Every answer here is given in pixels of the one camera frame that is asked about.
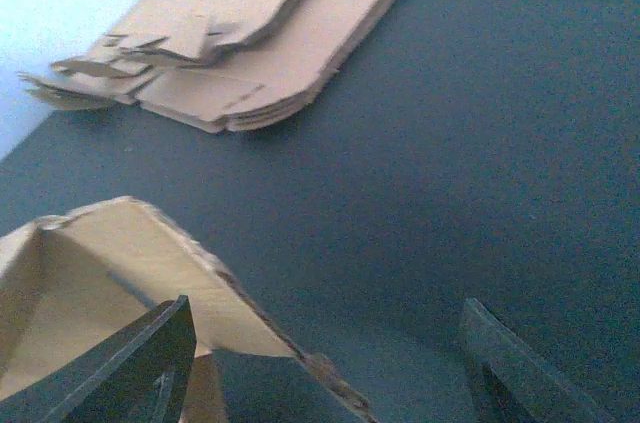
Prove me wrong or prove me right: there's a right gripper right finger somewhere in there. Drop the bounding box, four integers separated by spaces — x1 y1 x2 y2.
459 298 615 422

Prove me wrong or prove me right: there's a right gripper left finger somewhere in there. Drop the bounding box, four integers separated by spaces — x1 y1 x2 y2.
1 295 196 422

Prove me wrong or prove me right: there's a stack of flat cardboard blanks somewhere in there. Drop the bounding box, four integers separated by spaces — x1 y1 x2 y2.
21 0 395 133

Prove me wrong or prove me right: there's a cardboard box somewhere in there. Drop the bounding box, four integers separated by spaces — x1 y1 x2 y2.
1 197 374 422

